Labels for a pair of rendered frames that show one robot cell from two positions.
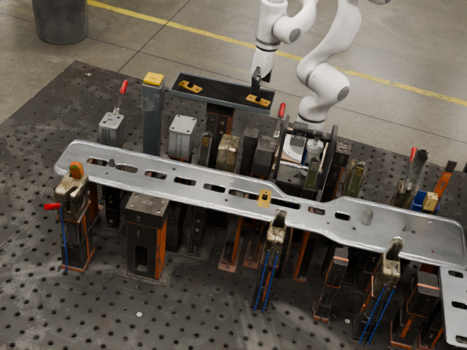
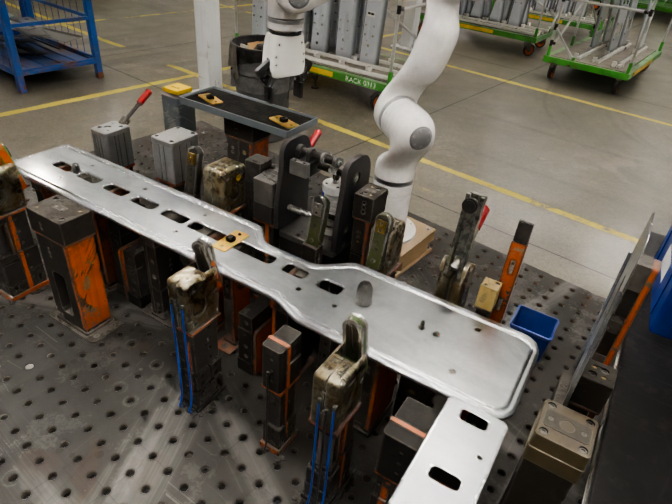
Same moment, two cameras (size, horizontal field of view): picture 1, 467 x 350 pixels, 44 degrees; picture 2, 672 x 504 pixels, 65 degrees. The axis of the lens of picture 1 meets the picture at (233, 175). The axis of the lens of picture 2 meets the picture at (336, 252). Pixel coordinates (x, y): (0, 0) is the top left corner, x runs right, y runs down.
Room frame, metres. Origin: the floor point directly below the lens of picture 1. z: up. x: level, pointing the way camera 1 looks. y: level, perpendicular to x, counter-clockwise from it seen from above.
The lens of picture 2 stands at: (0.63, -0.71, 1.65)
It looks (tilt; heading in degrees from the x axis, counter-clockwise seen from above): 34 degrees down; 23
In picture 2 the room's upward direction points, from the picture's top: 6 degrees clockwise
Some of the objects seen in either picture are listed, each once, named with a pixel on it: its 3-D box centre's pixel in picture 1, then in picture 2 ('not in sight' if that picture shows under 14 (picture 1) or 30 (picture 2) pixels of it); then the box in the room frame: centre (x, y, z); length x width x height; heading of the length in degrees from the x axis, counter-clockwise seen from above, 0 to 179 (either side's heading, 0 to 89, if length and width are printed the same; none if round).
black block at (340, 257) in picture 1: (331, 286); (281, 394); (1.23, -0.37, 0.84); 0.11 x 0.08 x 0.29; 174
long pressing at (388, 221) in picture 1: (258, 199); (221, 241); (1.42, -0.09, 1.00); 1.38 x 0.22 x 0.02; 84
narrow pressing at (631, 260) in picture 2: not in sight; (601, 320); (1.34, -0.84, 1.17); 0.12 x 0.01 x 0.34; 174
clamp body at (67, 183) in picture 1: (76, 223); (6, 232); (1.30, 0.49, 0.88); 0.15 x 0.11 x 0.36; 174
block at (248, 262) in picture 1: (258, 228); (237, 292); (1.44, -0.12, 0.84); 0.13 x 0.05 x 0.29; 174
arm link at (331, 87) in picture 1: (324, 94); (404, 145); (1.98, -0.31, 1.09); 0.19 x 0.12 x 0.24; 45
